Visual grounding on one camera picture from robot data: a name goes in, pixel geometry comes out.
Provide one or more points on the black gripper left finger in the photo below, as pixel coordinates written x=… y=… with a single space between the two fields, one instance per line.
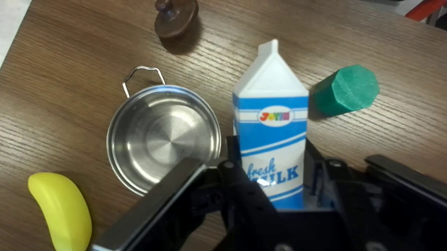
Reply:
x=134 y=225

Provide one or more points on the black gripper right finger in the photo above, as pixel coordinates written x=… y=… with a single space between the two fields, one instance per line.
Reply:
x=413 y=205

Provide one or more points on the blue white milk carton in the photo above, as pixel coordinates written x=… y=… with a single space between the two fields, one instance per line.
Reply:
x=269 y=106

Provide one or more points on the yellow toy banana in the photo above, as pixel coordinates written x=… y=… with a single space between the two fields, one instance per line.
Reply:
x=64 y=211

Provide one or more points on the small steel pot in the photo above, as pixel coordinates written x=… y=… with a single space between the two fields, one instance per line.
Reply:
x=155 y=127

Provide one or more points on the green cylinder block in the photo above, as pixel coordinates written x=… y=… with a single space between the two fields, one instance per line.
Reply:
x=348 y=90

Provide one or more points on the brown pot lid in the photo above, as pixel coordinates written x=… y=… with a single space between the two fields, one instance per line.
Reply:
x=175 y=17

